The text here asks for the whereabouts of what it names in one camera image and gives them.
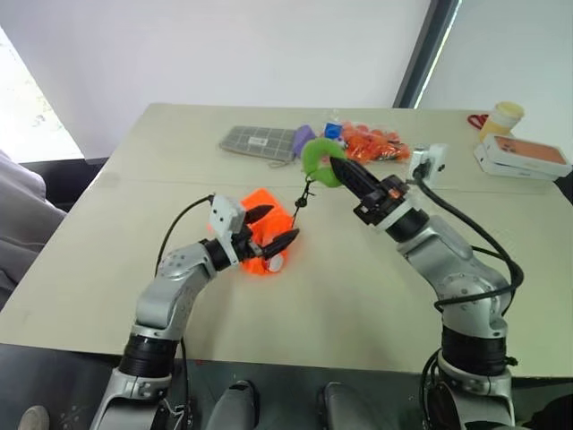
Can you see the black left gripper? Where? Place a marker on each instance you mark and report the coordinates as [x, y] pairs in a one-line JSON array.
[[245, 244]]

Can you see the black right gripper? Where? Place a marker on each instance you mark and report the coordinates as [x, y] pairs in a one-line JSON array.
[[380, 199]]

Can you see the orange pouch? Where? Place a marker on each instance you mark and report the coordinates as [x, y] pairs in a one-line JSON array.
[[268, 224]]

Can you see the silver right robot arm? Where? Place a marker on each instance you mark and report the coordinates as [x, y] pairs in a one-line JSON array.
[[465, 286]]

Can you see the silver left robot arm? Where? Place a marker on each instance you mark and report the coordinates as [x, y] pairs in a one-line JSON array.
[[168, 291]]

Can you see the clear bag of orange items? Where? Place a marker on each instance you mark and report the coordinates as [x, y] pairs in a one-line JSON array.
[[373, 143]]

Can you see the blue small item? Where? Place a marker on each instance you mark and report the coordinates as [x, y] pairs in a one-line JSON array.
[[332, 130]]

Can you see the purple small item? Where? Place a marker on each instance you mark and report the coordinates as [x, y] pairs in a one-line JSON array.
[[303, 136]]

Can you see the grey grid pencil case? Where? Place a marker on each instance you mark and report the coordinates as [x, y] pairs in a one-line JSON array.
[[257, 141]]

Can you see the red scissors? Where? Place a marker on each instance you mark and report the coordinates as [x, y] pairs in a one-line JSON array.
[[478, 120]]

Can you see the yellow lidded cup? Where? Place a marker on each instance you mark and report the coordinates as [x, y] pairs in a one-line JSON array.
[[500, 118]]

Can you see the white box with orange print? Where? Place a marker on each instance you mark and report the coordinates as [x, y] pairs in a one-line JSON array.
[[528, 154]]

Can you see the dark rounded shape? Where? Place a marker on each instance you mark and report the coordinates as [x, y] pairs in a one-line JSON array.
[[235, 405], [344, 407]]

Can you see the grey fabric seat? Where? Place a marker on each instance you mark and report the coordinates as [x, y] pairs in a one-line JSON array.
[[24, 224]]

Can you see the grey round disc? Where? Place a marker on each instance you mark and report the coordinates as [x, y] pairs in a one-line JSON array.
[[35, 418]]

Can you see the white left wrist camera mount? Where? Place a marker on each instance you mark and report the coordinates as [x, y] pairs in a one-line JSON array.
[[224, 215]]

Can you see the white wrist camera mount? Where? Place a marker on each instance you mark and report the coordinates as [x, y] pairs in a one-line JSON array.
[[224, 215], [430, 157]]

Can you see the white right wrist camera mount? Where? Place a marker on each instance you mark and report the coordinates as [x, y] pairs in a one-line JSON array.
[[430, 157]]

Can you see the dark window frame post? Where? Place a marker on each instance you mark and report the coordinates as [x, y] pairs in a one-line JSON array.
[[425, 49]]

